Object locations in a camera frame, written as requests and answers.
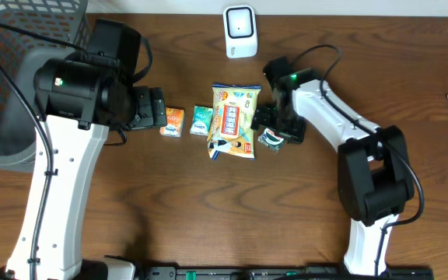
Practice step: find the white barcode scanner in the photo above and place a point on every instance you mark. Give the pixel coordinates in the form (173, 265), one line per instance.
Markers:
(240, 31)

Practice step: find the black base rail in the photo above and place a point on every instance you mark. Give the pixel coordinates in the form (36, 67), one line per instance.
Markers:
(313, 271)

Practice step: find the dark grey plastic basket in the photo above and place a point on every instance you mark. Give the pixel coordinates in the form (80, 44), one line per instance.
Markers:
(21, 56)

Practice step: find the green tissue packet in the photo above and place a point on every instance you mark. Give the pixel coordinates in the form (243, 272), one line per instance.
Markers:
(201, 120)

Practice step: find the black round-logo snack packet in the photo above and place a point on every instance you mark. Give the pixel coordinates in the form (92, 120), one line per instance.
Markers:
(269, 139)

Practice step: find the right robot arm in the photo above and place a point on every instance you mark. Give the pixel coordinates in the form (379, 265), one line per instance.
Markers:
(375, 179)

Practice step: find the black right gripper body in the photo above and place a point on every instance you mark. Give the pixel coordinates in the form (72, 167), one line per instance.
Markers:
(286, 122)

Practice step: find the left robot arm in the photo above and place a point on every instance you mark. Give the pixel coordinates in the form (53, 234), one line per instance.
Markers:
(82, 98)

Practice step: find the yellow snack bag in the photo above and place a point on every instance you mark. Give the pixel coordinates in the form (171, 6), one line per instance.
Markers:
(230, 131)

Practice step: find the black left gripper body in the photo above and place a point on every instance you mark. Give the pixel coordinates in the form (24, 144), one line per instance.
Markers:
(158, 113)

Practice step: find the orange snack packet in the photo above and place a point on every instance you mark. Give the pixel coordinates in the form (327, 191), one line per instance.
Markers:
(175, 123)

